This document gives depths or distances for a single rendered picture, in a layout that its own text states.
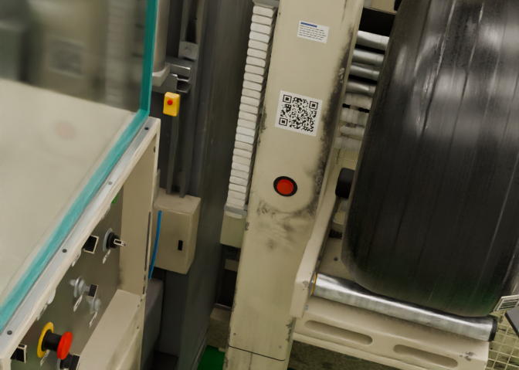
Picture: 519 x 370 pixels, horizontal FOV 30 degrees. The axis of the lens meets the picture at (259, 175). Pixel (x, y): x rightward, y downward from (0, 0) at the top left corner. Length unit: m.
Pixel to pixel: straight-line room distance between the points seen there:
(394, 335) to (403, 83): 0.54
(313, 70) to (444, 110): 0.28
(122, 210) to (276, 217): 0.33
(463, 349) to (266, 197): 0.46
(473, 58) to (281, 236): 0.56
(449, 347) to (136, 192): 0.65
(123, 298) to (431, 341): 0.57
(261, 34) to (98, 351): 0.60
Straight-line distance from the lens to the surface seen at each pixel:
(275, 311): 1.98
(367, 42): 2.06
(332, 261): 2.04
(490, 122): 1.48
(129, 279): 1.74
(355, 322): 1.83
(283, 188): 1.78
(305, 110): 1.69
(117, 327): 1.70
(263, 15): 1.64
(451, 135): 1.48
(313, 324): 1.87
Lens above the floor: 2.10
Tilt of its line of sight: 35 degrees down
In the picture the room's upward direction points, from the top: 9 degrees clockwise
